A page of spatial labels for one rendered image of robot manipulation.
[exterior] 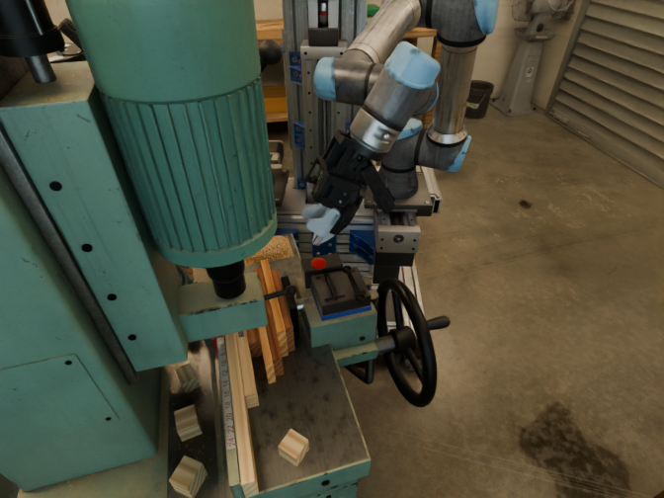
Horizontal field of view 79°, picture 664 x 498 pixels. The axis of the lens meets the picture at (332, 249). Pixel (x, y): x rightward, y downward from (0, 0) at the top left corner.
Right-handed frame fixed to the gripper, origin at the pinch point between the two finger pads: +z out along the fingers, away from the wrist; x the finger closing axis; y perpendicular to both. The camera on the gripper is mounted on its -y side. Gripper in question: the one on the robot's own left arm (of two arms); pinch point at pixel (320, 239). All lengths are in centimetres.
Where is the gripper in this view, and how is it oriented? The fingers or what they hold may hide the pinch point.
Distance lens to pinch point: 76.4
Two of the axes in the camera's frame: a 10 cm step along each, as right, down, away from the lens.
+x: 2.8, 6.2, -7.4
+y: -8.3, -2.3, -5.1
